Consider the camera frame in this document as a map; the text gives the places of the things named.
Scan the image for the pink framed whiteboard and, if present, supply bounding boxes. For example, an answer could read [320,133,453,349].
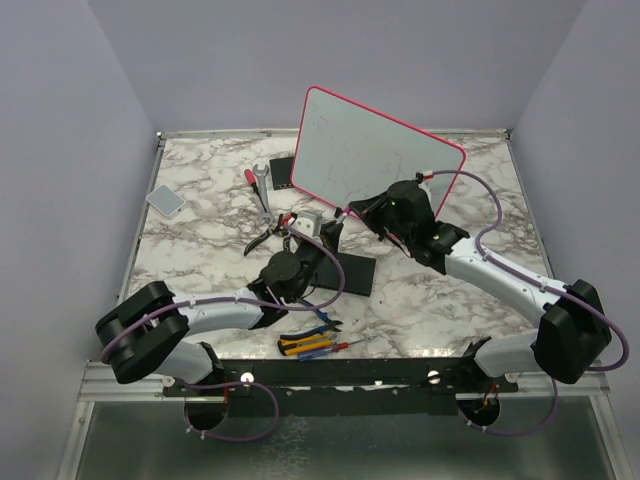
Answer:
[291,86,466,213]

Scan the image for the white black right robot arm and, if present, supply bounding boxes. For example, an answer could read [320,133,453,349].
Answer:
[349,180,612,391]

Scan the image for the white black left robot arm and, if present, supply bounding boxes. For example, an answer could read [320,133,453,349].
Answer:
[95,220,344,395]

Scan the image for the yellow black utility knife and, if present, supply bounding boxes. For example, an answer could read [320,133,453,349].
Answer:
[277,333,335,357]

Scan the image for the red blue screwdriver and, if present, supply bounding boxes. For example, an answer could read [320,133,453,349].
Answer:
[298,339,366,362]

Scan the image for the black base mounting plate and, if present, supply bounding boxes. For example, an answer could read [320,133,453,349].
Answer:
[164,349,531,418]

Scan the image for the small white square box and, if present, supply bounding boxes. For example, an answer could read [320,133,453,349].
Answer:
[146,185,186,218]

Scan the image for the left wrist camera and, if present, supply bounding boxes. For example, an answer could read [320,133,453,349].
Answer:
[282,210,322,238]

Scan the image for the black handled wire stripper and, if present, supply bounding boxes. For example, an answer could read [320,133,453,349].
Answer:
[243,213,297,256]

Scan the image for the black flat network switch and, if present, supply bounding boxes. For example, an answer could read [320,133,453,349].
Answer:
[315,253,376,297]

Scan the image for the blue handled cutting pliers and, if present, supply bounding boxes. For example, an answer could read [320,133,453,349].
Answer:
[299,299,342,332]

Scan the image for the black rear network switch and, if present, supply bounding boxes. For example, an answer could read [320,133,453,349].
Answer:
[269,156,294,191]

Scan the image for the red handled wrench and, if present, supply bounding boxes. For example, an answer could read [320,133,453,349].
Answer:
[244,165,275,225]

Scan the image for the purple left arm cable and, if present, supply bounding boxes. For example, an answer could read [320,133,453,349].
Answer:
[99,219,347,443]

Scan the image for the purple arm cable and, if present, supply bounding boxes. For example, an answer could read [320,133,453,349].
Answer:
[419,169,631,438]
[99,219,347,443]

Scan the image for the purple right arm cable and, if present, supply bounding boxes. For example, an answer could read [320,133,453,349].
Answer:
[419,169,631,438]

